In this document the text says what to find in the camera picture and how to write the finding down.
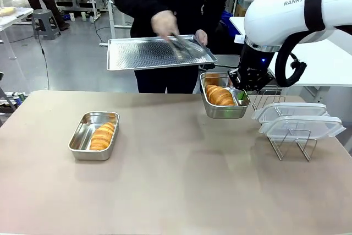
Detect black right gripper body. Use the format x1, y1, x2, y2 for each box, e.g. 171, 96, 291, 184
237, 44, 276, 92

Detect metal tongs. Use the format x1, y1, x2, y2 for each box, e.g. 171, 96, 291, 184
168, 32, 206, 60

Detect metal wire lid rack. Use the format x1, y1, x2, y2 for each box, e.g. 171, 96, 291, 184
251, 85, 318, 162

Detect rectangular steel container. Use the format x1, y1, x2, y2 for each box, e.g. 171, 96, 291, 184
68, 111, 120, 161
200, 72, 251, 119

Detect person's left hand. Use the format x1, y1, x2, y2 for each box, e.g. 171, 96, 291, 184
194, 29, 208, 47

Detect person's right hand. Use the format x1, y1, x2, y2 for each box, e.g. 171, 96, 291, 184
150, 10, 180, 42

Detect perforated metal baking tray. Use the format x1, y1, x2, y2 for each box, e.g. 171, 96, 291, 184
106, 34, 218, 72

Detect golden croissant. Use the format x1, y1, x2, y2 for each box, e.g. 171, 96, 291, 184
205, 84, 236, 107
89, 121, 116, 151

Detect clear plastic container lid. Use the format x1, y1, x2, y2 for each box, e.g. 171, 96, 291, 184
258, 114, 347, 140
251, 102, 330, 126

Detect white table with bread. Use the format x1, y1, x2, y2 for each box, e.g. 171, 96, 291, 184
0, 6, 34, 59

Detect grey plastic stool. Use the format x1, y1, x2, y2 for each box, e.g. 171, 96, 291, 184
31, 9, 62, 41

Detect shelf with cans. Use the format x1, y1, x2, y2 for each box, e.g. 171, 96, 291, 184
0, 90, 29, 115

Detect black floor cable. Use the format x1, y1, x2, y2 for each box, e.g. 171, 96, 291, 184
36, 32, 52, 90

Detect person's left forearm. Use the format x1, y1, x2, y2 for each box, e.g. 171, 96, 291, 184
199, 1, 229, 35

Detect person's right forearm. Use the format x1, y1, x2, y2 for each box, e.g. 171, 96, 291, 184
112, 0, 170, 26

